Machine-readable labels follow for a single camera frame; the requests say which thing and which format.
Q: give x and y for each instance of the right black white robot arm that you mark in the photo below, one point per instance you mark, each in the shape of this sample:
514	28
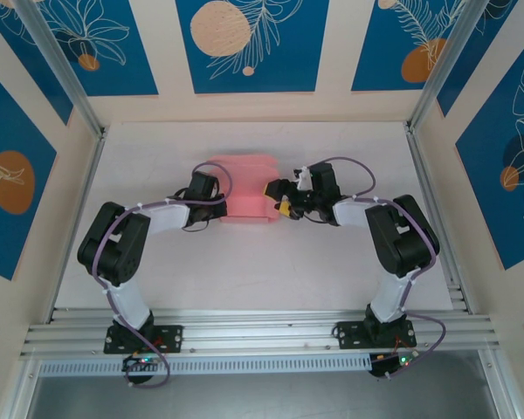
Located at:
397	244

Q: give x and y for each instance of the blue floral wall poster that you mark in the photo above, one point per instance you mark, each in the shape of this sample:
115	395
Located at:
22	57
401	43
484	57
8	183
506	183
109	52

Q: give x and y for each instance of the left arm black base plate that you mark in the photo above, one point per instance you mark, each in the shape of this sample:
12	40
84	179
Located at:
174	338

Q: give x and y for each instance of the aluminium mounting rail beam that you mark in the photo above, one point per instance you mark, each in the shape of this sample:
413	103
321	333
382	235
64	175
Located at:
253	327

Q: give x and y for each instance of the blue poster with beige circle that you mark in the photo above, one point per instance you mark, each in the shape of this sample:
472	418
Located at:
253	43

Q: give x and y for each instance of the pink paper box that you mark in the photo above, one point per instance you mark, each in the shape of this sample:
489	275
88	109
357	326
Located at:
244	192

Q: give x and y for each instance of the aluminium frame post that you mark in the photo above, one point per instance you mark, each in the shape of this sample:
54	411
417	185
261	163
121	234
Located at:
61	65
445	65

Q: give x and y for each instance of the grey metal sheet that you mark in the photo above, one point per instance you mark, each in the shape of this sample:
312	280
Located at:
262	397

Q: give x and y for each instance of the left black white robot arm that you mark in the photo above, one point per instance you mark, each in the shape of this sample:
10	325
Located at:
122	253

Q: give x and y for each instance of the aluminium table side rail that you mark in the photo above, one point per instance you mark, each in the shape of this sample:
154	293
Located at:
417	153
87	183

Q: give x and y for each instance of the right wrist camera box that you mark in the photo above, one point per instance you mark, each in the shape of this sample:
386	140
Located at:
302	179

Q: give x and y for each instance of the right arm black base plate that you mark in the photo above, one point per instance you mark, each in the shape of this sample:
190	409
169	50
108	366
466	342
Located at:
347	334

